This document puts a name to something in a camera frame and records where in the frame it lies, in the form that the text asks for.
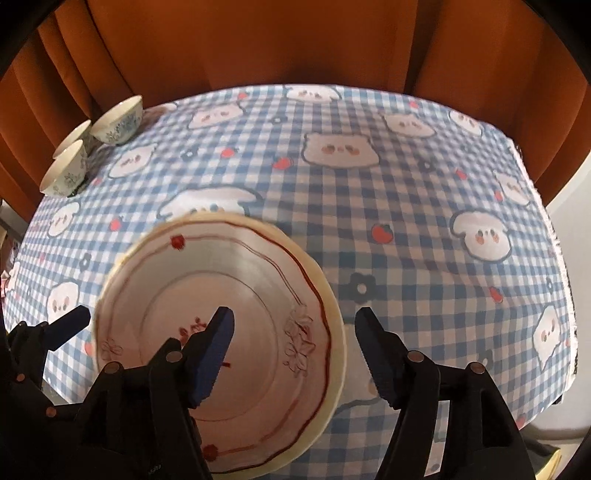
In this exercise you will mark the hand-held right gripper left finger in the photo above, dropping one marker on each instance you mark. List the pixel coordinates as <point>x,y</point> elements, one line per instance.
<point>214,355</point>

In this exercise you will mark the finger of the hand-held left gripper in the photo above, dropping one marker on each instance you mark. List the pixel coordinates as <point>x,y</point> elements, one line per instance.
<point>69,325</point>

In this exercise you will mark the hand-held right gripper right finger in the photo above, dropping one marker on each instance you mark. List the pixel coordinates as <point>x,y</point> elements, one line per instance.
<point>376,355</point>

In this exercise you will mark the cream yellow floral plate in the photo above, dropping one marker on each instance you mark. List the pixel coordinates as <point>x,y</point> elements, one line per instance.
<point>340,341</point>

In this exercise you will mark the white plate with red rim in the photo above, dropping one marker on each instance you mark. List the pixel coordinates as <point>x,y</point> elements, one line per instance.
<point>240,277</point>

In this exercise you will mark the blue checked bear-print tablecloth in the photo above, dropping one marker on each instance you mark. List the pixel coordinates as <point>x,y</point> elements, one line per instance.
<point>392,184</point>

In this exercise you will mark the orange curtain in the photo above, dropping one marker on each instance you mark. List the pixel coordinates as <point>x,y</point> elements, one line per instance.
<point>295,41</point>

